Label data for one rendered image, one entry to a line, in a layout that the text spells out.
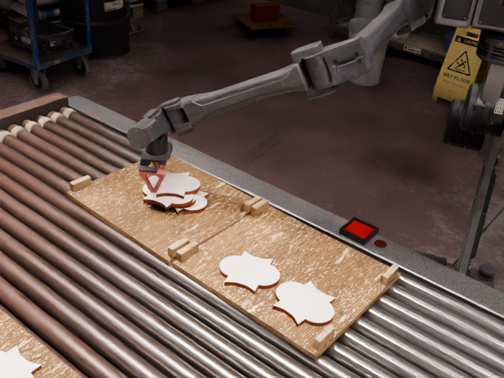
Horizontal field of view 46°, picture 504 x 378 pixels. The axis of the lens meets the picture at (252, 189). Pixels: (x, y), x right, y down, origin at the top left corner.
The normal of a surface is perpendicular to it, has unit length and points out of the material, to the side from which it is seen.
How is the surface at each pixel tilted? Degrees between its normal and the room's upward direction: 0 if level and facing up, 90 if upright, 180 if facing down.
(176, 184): 0
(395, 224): 0
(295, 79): 90
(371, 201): 0
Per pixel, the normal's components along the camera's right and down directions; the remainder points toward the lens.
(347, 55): -0.16, 0.43
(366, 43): 0.78, -0.11
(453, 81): -0.66, 0.16
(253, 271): 0.07, -0.84
